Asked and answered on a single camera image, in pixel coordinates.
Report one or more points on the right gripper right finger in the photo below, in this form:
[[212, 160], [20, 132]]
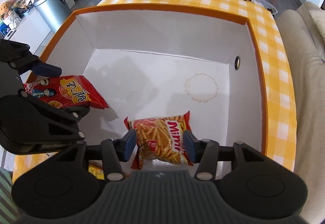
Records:
[[206, 153]]

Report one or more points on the beige sofa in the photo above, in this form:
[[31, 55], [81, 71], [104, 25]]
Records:
[[304, 46]]

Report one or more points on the plush toy decor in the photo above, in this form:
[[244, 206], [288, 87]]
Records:
[[5, 8]]

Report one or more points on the red cartoon snack bag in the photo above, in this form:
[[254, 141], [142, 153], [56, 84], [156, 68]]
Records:
[[67, 91]]

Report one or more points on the white low tv console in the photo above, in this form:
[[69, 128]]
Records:
[[32, 30]]

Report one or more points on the silver pedal trash bin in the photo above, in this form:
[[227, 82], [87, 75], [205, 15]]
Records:
[[53, 12]]

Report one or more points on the yellow checkered tablecloth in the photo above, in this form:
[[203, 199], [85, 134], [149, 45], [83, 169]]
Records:
[[281, 119]]

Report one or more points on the white cushion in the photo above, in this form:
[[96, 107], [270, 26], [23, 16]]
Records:
[[318, 17]]

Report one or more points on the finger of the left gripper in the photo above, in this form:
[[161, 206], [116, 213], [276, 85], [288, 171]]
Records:
[[46, 70]]

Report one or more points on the striped green blanket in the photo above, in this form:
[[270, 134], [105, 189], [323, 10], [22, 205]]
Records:
[[9, 213]]

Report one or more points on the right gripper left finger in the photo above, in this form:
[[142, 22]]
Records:
[[111, 153]]

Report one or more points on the Mimi fries snack bag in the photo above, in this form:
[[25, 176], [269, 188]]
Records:
[[160, 138]]

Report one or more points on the orange cardboard box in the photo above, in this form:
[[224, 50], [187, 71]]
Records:
[[161, 60]]

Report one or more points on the floor basket with bag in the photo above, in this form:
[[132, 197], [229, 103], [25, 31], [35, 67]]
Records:
[[263, 3]]

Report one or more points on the yellow biscuit packet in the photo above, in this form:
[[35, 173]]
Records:
[[96, 169]]

